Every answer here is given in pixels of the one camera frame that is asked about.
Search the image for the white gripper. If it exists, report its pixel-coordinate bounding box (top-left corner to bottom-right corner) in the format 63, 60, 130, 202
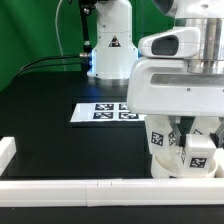
127, 57, 224, 147

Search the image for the white round stool seat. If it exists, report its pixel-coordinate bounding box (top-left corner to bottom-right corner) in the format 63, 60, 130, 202
151, 149, 224, 179

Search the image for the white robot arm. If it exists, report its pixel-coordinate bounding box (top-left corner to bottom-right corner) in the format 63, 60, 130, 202
88, 0, 224, 147

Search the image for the white front fence bar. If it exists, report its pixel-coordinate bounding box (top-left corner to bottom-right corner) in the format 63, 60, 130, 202
0, 178, 224, 207

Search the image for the white fence bar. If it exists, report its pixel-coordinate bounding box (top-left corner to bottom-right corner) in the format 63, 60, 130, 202
0, 137, 16, 176
0, 178, 224, 207

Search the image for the white marker sheet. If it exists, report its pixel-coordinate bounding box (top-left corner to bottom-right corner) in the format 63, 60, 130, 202
71, 102, 144, 122

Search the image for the white left fence bar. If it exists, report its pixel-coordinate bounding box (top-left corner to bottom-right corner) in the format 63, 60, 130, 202
0, 137, 16, 176

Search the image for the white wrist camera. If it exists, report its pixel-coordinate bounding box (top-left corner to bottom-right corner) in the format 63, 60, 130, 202
138, 27, 201, 58

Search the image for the black vertical cable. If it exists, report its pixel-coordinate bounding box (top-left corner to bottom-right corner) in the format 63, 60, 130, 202
78, 0, 98, 72

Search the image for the upper black cable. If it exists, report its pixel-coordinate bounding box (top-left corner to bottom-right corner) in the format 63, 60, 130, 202
18, 53, 93, 73

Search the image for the grey thin cable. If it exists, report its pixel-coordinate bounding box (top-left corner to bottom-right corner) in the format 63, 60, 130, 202
54, 0, 68, 72

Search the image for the lower black cable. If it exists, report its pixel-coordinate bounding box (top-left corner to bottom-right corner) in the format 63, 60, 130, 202
17, 59, 92, 78

